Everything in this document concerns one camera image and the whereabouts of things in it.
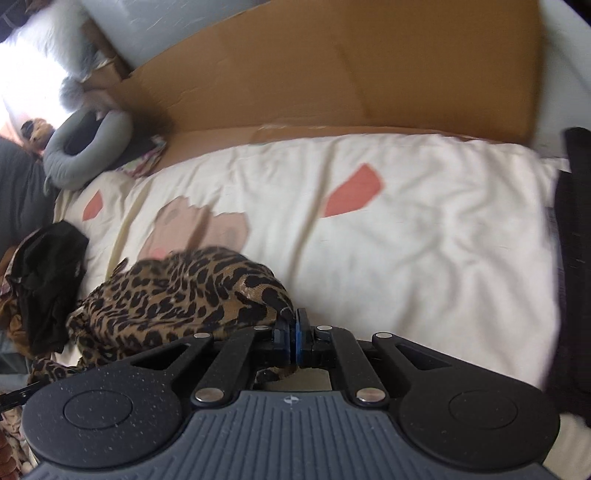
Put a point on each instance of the dark grey cloth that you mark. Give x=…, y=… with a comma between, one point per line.
x=18, y=194

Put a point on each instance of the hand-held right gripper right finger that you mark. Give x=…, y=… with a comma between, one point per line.
x=302, y=333

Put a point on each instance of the black garment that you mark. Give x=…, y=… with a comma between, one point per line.
x=46, y=277

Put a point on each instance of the brown plush toy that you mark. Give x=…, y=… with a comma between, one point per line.
x=39, y=131

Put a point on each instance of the white pillow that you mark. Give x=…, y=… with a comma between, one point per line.
x=51, y=32

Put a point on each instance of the white printed blanket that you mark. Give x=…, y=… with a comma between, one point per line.
x=392, y=254

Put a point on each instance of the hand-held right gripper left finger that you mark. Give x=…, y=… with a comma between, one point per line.
x=282, y=334

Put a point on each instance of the brown cloth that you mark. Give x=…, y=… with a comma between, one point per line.
x=9, y=318

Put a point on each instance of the grey neck pillow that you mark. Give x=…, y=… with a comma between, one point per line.
x=60, y=161

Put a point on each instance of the leopard print skirt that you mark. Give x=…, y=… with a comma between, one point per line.
x=184, y=295

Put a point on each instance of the brown cardboard sheet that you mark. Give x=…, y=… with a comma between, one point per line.
x=323, y=69

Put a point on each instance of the floral cloth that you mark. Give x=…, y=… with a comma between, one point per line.
x=143, y=164

